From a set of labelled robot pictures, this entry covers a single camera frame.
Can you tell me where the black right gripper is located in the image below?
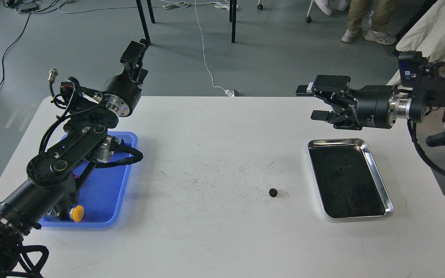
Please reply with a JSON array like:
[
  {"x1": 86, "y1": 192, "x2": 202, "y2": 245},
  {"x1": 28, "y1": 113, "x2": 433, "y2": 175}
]
[{"x1": 295, "y1": 75, "x2": 394, "y2": 131}]

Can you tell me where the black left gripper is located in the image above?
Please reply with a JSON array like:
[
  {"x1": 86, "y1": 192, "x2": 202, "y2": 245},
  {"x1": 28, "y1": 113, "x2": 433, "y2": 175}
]
[{"x1": 102, "y1": 39, "x2": 151, "y2": 117}]

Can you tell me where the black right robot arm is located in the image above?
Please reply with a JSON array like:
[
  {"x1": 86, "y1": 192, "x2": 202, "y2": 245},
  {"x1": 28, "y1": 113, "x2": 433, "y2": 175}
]
[{"x1": 296, "y1": 51, "x2": 445, "y2": 176}]

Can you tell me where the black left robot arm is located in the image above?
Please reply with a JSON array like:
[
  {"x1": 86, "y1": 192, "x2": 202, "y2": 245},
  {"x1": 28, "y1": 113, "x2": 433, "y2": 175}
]
[{"x1": 0, "y1": 39, "x2": 151, "y2": 278}]

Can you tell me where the silver metal tray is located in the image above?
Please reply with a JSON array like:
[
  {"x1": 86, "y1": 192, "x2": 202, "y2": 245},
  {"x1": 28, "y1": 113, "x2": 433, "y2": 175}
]
[{"x1": 307, "y1": 138, "x2": 394, "y2": 220}]

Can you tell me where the blue plastic tray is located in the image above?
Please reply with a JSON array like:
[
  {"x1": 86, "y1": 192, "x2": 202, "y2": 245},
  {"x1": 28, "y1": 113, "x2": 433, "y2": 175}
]
[{"x1": 39, "y1": 131, "x2": 138, "y2": 229}]

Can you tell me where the black table leg left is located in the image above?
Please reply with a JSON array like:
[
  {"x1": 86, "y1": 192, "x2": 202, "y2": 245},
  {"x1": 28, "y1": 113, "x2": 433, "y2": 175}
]
[{"x1": 135, "y1": 0, "x2": 156, "y2": 44}]

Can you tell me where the black table leg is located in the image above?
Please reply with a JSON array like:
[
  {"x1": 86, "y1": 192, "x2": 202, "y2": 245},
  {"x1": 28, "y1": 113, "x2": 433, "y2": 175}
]
[
  {"x1": 135, "y1": 0, "x2": 156, "y2": 44},
  {"x1": 229, "y1": 0, "x2": 237, "y2": 44}
]

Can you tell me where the person white shoe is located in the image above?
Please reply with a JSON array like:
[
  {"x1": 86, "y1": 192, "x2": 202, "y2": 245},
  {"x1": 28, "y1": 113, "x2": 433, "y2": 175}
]
[{"x1": 341, "y1": 28, "x2": 362, "y2": 44}]

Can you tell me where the black table leg right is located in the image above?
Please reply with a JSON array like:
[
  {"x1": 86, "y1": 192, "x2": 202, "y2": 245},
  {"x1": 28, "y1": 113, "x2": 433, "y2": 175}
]
[{"x1": 229, "y1": 0, "x2": 237, "y2": 44}]

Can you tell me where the beige cloth on chair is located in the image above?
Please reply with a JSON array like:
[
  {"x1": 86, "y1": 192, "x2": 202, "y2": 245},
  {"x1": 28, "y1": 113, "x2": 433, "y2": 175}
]
[{"x1": 396, "y1": 0, "x2": 445, "y2": 62}]

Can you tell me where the white power cable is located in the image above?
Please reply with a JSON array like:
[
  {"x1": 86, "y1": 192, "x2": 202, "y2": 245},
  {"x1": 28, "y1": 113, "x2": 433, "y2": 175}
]
[{"x1": 161, "y1": 0, "x2": 242, "y2": 97}]

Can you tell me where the yellow push button switch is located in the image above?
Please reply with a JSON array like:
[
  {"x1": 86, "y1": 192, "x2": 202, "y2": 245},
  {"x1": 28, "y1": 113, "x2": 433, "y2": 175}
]
[{"x1": 58, "y1": 205, "x2": 85, "y2": 223}]

